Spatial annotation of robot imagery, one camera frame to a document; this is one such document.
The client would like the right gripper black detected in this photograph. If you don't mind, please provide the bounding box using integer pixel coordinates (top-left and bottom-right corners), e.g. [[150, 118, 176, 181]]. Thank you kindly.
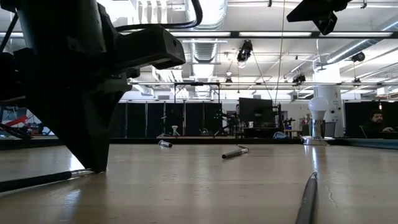
[[285, 0, 352, 36]]

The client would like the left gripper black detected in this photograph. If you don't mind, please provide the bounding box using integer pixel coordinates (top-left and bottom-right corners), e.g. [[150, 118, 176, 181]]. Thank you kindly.
[[0, 48, 141, 174]]

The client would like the long black makeup brush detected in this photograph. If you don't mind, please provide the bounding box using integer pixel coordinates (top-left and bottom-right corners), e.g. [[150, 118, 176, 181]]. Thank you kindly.
[[0, 168, 95, 194]]

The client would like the thick black makeup brush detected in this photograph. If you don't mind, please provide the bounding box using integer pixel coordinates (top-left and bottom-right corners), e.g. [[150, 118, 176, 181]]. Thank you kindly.
[[221, 144, 250, 160]]

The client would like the slim grey makeup brush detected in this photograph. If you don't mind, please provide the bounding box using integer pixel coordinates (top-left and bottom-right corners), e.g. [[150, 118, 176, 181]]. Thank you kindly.
[[294, 171, 319, 224]]

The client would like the wide black partition screen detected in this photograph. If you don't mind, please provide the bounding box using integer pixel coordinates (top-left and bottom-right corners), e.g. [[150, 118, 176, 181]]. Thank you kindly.
[[111, 101, 223, 138]]

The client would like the white bulb-shaped object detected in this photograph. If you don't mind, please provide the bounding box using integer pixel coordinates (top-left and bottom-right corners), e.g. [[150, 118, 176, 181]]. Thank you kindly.
[[308, 96, 330, 121]]

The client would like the white round column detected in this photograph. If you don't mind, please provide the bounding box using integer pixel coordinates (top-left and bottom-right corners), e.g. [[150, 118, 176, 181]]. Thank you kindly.
[[313, 63, 345, 138]]

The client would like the black table border strip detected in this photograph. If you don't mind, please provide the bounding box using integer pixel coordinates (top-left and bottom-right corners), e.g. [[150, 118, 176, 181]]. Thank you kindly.
[[0, 136, 398, 152]]

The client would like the black computer monitor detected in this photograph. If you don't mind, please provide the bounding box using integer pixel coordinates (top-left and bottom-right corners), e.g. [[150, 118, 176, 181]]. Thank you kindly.
[[238, 97, 275, 128]]

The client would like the person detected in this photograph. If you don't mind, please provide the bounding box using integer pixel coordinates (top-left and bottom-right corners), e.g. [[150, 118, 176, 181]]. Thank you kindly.
[[231, 104, 242, 138], [360, 108, 396, 139]]

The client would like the dark teal mat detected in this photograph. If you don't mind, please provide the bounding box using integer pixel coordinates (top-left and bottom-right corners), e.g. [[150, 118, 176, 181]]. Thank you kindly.
[[334, 138, 398, 150]]

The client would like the thin hanging cable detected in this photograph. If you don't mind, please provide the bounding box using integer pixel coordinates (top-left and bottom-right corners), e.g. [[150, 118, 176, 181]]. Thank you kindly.
[[274, 0, 286, 105]]

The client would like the black overhead frame beam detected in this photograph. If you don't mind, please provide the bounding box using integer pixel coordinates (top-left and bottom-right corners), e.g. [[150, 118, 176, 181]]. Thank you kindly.
[[169, 30, 398, 39]]

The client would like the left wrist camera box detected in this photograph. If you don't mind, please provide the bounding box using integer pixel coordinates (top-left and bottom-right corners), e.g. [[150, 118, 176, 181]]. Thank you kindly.
[[115, 24, 187, 79]]

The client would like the silver ventilation duct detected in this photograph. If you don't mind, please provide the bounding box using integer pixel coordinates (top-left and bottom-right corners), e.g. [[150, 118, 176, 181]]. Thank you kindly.
[[185, 0, 228, 63]]

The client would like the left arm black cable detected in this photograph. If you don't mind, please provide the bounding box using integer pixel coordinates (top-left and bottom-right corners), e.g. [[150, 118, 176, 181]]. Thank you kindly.
[[114, 0, 203, 32]]

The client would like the round metal base plate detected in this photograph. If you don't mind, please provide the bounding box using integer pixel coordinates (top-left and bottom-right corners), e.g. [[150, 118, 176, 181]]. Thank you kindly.
[[300, 135, 335, 146]]

